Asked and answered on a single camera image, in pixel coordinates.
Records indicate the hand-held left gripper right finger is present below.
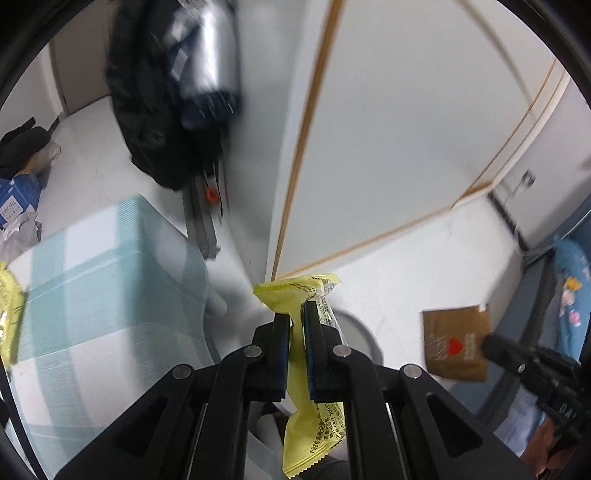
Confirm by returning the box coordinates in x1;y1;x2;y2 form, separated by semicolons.
301;300;536;480

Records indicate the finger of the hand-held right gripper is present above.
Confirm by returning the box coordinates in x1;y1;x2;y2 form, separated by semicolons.
481;333;539;384

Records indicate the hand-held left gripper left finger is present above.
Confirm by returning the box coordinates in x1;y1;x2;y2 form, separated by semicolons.
55;313;291;480

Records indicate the orange-brown sachet with heart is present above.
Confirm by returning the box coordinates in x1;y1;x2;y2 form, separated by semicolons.
420;304;495;383

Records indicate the yellow food wrapper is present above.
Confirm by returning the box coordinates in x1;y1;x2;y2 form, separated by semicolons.
252;272;346;478
0;261;27;366

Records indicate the person's right hand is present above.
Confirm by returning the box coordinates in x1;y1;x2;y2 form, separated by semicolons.
521;415;573;478

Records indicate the blue floral bedsheet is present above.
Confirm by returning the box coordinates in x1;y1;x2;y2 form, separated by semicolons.
526;233;591;402

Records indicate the black framed glass door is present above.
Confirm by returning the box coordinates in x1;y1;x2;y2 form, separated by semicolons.
182;157;232;260

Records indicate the blue plaid tablecloth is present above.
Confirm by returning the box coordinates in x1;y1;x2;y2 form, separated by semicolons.
8;194;222;480

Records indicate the white wardrobe with wooden trim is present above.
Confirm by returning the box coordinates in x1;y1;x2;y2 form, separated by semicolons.
265;0;573;282

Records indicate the grey plastic mailer bag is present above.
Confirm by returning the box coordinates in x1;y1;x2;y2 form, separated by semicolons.
0;217;43;264

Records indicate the blue cardboard box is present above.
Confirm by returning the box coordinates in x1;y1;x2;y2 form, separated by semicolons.
0;178;41;227

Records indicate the brown cardboard box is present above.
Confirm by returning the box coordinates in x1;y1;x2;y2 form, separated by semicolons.
25;143;61;178

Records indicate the silver folded umbrella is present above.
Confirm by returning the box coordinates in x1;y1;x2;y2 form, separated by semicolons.
171;0;243;130

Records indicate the black cloth bag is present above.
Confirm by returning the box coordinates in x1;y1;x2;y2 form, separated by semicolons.
0;117;51;162

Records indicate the grey room door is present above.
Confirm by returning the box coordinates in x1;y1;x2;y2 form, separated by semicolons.
48;25;116;116

